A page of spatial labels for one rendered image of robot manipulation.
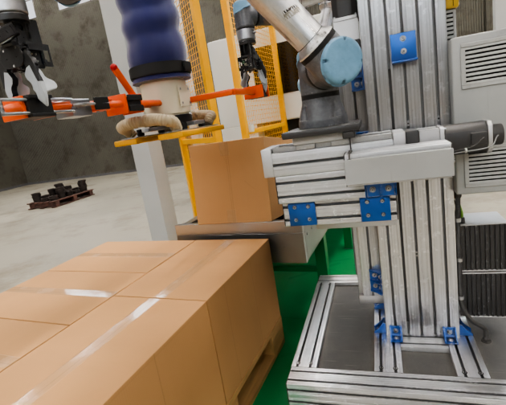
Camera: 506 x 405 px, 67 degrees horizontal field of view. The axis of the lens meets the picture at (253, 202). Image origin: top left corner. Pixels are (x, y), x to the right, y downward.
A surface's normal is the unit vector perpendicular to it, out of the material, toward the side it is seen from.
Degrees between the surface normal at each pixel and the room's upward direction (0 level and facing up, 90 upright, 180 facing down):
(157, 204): 90
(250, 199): 83
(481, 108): 90
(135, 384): 90
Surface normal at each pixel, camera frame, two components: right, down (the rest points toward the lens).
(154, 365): 0.91, -0.06
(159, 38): 0.36, -0.11
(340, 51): 0.27, 0.26
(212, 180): -0.36, 0.14
